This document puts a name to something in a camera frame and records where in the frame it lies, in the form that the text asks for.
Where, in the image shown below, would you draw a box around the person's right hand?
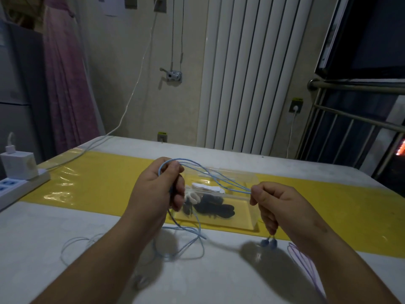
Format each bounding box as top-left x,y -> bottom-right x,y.
249,182 -> 324,251

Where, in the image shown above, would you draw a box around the person's left hand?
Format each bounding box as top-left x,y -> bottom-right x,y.
129,157 -> 186,226

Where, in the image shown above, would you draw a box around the blue wired earphones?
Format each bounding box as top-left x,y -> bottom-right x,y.
152,158 -> 278,261

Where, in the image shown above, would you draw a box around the person's left forearm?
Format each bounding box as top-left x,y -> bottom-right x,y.
30,202 -> 166,304

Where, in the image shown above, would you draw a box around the person's right forearm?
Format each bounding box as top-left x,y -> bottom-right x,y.
290,223 -> 402,304

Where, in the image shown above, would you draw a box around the clear plastic box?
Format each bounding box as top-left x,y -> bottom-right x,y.
172,168 -> 262,233

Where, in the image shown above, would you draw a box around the yellow table mat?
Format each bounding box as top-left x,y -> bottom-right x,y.
23,148 -> 405,260

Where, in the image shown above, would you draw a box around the metal window railing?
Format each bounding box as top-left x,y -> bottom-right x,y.
297,78 -> 405,181

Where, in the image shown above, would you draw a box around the white radiator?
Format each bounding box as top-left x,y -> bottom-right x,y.
196,0 -> 314,156

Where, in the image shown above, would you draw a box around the pink hanging cloth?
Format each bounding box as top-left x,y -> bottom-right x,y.
42,0 -> 101,155

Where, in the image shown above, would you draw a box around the white charger adapter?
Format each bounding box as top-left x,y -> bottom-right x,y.
0,151 -> 39,181

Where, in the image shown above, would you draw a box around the white power strip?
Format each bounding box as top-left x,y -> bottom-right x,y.
0,169 -> 51,212

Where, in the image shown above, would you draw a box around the grey refrigerator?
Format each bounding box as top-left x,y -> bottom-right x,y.
0,18 -> 54,176

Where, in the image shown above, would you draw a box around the dark window pane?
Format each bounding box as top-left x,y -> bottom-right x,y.
314,0 -> 405,83

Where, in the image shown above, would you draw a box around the white cable bundle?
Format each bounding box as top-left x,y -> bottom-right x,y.
185,183 -> 228,203

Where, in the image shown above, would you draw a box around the black cables bundle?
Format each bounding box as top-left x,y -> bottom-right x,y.
183,194 -> 237,220

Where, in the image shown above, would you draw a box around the short white plug cable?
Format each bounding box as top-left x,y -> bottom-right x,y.
286,109 -> 300,159

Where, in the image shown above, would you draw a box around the long white power cable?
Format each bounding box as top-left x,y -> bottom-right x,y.
37,3 -> 160,172

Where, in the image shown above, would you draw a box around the purple cable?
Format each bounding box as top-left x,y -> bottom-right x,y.
287,242 -> 327,299

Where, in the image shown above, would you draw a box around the metal wall valve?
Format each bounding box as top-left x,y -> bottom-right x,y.
159,67 -> 184,83

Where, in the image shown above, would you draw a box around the pale wired earphones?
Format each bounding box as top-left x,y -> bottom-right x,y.
60,236 -> 151,290

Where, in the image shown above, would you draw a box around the thin hanging cables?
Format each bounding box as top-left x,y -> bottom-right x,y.
170,0 -> 186,71

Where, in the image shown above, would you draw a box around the white plug with cable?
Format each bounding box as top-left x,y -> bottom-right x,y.
5,132 -> 17,154

